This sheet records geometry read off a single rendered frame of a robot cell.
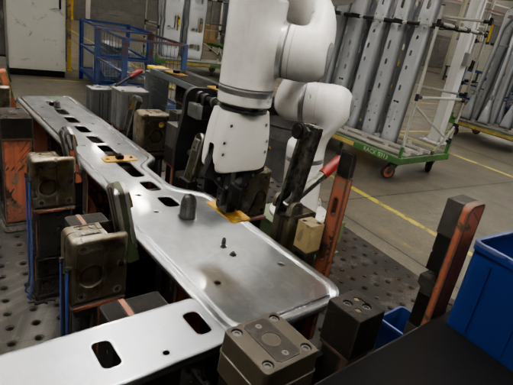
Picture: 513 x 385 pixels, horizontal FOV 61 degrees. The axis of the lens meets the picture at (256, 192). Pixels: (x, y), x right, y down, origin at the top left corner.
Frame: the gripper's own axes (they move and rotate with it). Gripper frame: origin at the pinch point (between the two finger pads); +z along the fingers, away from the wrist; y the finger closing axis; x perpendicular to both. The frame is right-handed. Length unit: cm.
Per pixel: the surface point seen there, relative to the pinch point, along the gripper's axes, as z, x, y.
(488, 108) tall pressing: 51, -280, -742
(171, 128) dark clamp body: 3, -50, -16
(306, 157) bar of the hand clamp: -6.7, 1.7, -14.6
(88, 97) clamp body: 8, -105, -12
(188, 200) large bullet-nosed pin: 5.6, -11.6, 0.7
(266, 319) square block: 3.3, 24.7, 11.3
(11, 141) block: 14, -76, 18
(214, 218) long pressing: 9.5, -9.8, -4.8
